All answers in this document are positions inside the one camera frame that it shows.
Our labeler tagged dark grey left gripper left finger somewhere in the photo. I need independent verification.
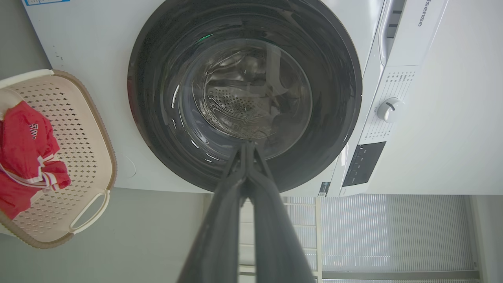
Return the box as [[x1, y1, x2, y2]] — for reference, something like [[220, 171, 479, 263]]
[[176, 142, 247, 283]]

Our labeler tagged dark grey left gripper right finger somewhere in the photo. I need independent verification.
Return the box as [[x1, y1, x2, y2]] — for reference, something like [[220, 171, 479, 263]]
[[246, 142, 316, 283]]

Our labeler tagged round black washing machine door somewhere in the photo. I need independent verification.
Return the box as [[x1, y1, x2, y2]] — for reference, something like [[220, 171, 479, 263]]
[[127, 0, 363, 193]]

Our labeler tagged black washing machine display panel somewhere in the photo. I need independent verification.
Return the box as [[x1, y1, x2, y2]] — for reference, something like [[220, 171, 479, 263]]
[[342, 141, 387, 187]]

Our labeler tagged white washing machine dial knob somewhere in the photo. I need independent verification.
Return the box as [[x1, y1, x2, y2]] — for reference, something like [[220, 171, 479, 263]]
[[377, 97, 405, 123]]

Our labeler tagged white front-load washing machine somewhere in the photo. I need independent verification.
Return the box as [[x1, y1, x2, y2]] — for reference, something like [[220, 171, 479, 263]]
[[22, 0, 503, 198]]

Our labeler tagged beige perforated laundry basket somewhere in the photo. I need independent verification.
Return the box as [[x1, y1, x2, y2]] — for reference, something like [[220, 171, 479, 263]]
[[0, 69, 117, 249]]

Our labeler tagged red and white garment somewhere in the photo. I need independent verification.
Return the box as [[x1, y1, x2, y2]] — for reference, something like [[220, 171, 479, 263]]
[[0, 101, 72, 221]]

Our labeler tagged white detergent drawer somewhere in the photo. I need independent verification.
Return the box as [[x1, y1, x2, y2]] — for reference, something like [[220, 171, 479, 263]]
[[378, 0, 449, 68]]

